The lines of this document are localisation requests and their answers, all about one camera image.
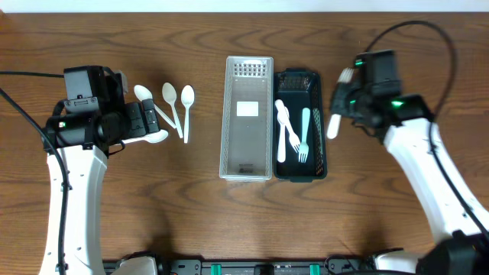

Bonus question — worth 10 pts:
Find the white plastic spoon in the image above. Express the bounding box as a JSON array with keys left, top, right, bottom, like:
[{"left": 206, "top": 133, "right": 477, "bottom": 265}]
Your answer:
[{"left": 275, "top": 99, "right": 288, "bottom": 163}]

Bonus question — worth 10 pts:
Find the white plastic fork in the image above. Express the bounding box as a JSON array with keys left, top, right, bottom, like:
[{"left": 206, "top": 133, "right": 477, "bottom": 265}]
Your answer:
[
  {"left": 326, "top": 67, "right": 354, "bottom": 140},
  {"left": 284, "top": 107, "right": 300, "bottom": 153}
]

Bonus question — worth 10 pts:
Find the dark green mesh basket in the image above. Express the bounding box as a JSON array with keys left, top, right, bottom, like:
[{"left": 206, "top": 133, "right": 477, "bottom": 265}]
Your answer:
[{"left": 273, "top": 68, "right": 328, "bottom": 183}]

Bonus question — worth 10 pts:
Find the pale green plastic fork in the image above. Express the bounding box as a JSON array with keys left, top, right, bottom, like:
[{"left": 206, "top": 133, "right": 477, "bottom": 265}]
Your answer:
[{"left": 298, "top": 108, "right": 311, "bottom": 163}]

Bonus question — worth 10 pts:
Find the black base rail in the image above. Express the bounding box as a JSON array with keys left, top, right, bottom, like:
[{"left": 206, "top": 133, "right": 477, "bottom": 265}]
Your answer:
[{"left": 102, "top": 251, "right": 376, "bottom": 275}]

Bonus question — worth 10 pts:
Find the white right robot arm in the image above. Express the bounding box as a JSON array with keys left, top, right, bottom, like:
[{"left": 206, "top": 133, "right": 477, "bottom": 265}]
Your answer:
[{"left": 327, "top": 82, "right": 488, "bottom": 274}]

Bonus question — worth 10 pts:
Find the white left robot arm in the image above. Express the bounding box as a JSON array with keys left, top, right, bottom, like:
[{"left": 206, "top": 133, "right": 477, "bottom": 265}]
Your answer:
[{"left": 40, "top": 99, "right": 167, "bottom": 274}]

